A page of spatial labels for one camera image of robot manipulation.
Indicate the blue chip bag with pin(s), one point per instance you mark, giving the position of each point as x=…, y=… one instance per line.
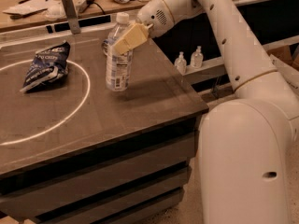
x=48, y=65

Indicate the white printed cardboard box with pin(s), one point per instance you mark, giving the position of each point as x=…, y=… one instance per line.
x=282, y=59

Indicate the clear plastic water bottle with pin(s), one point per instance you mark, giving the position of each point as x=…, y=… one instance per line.
x=118, y=66

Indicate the grey table cabinet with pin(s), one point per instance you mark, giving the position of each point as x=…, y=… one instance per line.
x=77, y=153

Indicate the left small clear bottle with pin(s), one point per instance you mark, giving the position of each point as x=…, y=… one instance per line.
x=180, y=63

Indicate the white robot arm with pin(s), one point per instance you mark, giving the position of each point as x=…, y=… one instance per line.
x=242, y=142

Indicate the white power strip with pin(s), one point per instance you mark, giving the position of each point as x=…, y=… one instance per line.
x=81, y=5

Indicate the right small clear bottle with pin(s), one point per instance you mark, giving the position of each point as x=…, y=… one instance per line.
x=197, y=58

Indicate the blue soda can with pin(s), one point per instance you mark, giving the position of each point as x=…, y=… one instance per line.
x=104, y=46

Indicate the grey metal bracket post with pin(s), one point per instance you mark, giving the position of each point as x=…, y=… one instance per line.
x=71, y=16

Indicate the white paper sheets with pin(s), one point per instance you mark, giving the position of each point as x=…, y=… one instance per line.
x=31, y=6

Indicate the white crumpled mask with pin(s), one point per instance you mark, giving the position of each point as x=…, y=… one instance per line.
x=54, y=13

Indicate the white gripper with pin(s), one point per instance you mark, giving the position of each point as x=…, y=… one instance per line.
x=153, y=19

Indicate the small clear bottle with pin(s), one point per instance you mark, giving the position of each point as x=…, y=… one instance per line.
x=180, y=63
x=197, y=58

